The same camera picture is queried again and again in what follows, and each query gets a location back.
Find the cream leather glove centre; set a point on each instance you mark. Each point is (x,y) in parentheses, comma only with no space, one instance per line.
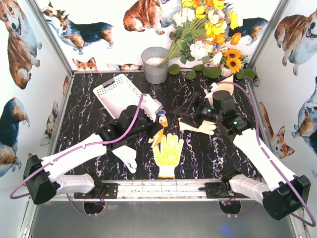
(206,127)

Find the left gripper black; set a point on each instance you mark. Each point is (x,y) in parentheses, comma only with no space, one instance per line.
(150,125)

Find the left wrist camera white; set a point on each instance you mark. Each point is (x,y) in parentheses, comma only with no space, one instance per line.
(151,106)

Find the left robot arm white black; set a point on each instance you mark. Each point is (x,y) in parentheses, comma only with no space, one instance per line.
(47,177)

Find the blue dotted knit glove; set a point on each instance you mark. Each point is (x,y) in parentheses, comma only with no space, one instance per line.
(161,112)

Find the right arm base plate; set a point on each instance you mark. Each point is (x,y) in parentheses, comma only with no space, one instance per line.
(221,189)

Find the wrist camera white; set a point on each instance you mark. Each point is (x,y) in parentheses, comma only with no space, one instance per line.
(209,92)
(151,106)

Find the white plastic storage basket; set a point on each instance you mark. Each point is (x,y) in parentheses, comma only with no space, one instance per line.
(117,94)

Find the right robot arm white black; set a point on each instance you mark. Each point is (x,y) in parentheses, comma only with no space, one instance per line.
(282,192)

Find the white glove front left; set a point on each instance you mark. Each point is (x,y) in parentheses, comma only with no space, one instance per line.
(128,156)

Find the grey metal bucket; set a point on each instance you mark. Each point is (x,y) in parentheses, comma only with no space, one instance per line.
(155,68)

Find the cream leather glove back right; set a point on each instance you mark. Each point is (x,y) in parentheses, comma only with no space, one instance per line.
(226,85)

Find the sunflower bunch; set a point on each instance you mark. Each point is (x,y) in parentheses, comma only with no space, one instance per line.
(233,60)

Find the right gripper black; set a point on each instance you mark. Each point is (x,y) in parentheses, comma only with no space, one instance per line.
(194,111)

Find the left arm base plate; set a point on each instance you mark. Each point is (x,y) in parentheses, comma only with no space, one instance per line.
(104,191)

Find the cream leather glove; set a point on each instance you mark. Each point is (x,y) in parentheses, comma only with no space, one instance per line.
(206,127)
(226,85)

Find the artificial flower bouquet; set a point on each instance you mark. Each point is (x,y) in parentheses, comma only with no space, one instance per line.
(201,27)

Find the yellow dotted knit glove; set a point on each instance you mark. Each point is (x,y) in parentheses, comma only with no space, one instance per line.
(167,155)

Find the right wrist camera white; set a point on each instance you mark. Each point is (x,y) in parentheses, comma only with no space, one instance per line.
(209,92)

